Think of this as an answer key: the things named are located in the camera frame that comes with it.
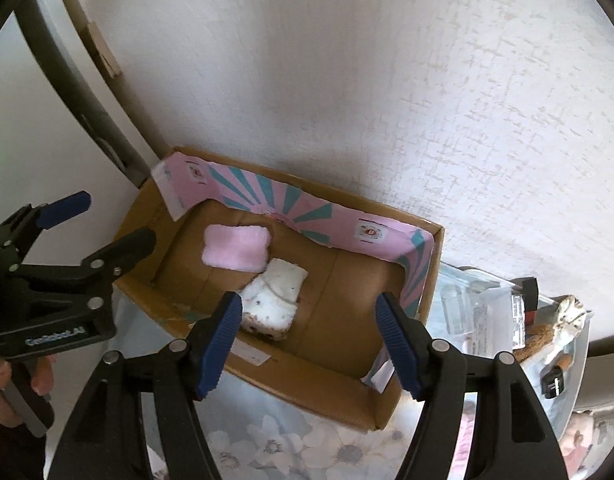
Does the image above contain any brown white plush toy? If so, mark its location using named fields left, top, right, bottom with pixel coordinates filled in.
left=513, top=295, right=590, bottom=366

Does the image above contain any person's left hand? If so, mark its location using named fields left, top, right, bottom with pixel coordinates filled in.
left=0, top=356, right=55, bottom=437

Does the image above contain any small black capped orange bottle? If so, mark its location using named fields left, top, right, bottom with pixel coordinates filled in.
left=540, top=353, right=573, bottom=399

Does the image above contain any pink teal sunburst paper liner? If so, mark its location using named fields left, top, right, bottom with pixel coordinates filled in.
left=150, top=150, right=443, bottom=318

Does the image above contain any brown cardboard box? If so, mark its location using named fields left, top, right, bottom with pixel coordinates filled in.
left=118, top=176, right=405, bottom=430

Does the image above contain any dark grey curved pole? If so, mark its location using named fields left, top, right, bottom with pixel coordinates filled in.
left=14, top=0, right=158, bottom=186

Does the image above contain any wooden wall trim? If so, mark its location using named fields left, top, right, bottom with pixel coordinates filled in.
left=51, top=0, right=125, bottom=80

